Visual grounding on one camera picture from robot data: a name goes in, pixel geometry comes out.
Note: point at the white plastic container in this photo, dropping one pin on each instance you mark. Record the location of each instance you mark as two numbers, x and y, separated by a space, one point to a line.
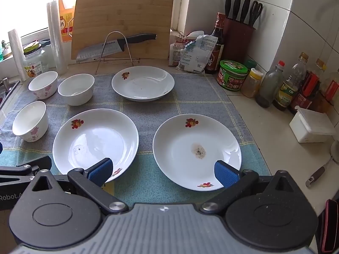
309 127

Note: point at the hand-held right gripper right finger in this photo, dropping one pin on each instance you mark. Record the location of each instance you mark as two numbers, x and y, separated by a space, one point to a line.
225 174

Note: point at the black kitchen scissors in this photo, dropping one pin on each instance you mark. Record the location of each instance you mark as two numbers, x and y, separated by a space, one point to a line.
255 13

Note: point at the yellow cooking wine bottle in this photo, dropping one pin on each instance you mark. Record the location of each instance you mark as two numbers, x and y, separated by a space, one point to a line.
65 16

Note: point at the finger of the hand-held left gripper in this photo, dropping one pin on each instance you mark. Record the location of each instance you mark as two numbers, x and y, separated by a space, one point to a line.
37 164

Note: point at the dark soy sauce bottle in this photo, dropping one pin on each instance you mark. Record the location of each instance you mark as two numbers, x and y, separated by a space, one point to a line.
218 50

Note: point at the clear plastic film roll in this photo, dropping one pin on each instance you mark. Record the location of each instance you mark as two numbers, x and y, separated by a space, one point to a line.
57 39

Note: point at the white bowl pink flowers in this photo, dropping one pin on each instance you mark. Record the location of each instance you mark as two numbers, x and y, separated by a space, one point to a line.
43 88
31 132

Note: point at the small green lid jar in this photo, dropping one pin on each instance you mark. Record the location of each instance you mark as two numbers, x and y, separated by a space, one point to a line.
251 64

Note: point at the yellow lid spice jar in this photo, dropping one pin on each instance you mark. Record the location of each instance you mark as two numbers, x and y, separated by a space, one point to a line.
250 87

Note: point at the red cap glass bottle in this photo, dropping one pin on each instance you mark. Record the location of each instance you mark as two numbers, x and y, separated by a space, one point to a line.
268 90

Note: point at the dark red knife block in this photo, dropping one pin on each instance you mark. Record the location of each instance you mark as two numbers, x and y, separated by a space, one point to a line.
238 39

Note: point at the glass jar yellow-green lid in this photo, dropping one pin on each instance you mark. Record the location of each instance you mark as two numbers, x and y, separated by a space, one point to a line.
34 63

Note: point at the plain white bowl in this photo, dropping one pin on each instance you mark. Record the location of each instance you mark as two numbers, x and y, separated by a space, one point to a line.
76 95

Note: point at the teal bag clip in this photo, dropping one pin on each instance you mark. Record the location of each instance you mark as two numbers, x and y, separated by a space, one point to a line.
190 44

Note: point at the bamboo cutting board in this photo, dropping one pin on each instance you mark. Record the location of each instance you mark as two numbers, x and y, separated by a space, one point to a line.
119 13

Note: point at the stainless steel sink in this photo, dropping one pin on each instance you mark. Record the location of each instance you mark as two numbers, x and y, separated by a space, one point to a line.
10 91

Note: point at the grey checked cloth mat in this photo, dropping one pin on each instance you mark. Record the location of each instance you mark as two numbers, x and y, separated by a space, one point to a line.
148 111

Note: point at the green lid sauce jar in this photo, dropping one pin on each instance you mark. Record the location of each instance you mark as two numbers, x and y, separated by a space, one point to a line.
231 80

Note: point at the dark red flat object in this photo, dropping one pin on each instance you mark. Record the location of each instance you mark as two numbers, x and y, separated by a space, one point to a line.
328 227

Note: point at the white plastic bag roll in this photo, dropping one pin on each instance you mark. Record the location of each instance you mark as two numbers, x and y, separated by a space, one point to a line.
17 55

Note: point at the stained white floral plate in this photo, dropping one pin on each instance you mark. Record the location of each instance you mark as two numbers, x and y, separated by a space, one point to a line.
185 137

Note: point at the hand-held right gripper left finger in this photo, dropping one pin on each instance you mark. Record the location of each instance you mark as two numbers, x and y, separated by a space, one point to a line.
100 171

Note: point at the white crumpled packet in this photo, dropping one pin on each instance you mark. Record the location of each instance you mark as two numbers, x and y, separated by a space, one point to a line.
196 55

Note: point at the small metal cup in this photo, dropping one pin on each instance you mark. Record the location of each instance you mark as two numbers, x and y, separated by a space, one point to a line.
5 82

